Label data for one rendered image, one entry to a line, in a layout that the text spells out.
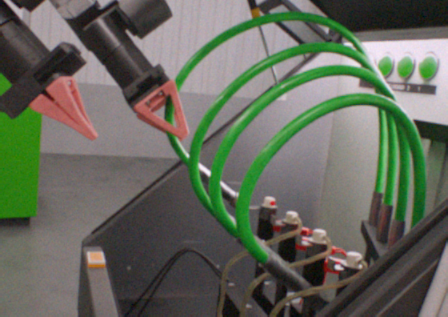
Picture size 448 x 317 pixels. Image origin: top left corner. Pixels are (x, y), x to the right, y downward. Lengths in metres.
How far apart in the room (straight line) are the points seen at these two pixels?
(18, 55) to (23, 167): 3.50
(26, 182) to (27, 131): 0.39
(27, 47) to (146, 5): 0.22
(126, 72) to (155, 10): 0.10
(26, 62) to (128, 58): 0.18
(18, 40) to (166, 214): 0.61
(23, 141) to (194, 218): 3.01
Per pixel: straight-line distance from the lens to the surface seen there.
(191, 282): 1.17
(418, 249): 0.52
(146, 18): 0.74
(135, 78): 0.72
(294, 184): 1.18
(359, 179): 1.09
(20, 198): 4.12
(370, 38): 1.06
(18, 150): 4.04
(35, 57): 0.59
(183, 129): 0.71
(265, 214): 0.80
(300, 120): 0.53
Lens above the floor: 1.33
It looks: 8 degrees down
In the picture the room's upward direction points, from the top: 6 degrees clockwise
